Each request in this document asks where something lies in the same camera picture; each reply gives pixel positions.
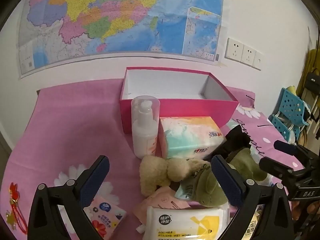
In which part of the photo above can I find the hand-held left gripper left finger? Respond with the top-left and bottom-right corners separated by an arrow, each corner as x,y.
27,155 -> 110,240

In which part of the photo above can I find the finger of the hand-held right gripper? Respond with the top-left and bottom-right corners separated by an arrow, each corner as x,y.
273,140 -> 320,173
259,156 -> 304,188

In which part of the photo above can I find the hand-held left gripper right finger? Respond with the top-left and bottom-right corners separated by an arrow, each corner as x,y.
211,154 -> 295,240

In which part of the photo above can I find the green plush toy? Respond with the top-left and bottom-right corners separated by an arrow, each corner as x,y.
186,147 -> 268,208

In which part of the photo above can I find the small teal packet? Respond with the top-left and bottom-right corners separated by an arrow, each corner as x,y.
175,180 -> 200,200

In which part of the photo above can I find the black cloth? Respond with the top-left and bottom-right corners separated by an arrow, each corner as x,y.
212,125 -> 252,160

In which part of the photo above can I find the yellow printed packet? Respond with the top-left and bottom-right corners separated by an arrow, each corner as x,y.
232,204 -> 265,240

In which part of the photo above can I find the beige plush bear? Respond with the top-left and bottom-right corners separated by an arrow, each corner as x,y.
139,155 -> 210,197

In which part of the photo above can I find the pastel tissue pack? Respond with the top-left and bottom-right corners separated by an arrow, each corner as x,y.
159,116 -> 225,159

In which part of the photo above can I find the white wet wipes pack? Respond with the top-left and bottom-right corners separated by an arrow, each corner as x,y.
142,204 -> 230,240

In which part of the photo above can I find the pink sachet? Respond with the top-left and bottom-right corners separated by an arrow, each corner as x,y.
132,186 -> 192,227

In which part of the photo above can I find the pink cardboard box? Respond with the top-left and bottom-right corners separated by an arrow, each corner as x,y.
119,67 -> 239,134

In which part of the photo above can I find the person's right hand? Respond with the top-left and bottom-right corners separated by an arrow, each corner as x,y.
291,200 -> 320,222

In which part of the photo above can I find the small floral tissue packet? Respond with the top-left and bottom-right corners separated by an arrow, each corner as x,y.
83,195 -> 127,230

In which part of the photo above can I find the blue plastic rack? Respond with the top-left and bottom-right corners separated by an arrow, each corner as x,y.
268,87 -> 310,143

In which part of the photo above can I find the white pump bottle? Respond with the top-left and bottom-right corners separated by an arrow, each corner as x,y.
131,96 -> 160,158

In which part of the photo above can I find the black handbag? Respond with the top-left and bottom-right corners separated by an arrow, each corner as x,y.
306,72 -> 320,93

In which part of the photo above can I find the red tassel charm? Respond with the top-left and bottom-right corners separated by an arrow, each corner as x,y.
5,182 -> 28,232

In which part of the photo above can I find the yellow garment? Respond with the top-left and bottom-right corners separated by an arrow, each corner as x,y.
299,49 -> 320,98

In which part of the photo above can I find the narrow white wall switch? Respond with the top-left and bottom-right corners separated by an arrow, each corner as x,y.
253,51 -> 264,70

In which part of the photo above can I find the white wall socket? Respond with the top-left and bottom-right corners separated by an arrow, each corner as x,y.
240,44 -> 257,65
224,38 -> 244,62

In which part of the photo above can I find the colourful wall map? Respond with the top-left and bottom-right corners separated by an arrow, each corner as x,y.
17,0 -> 224,79

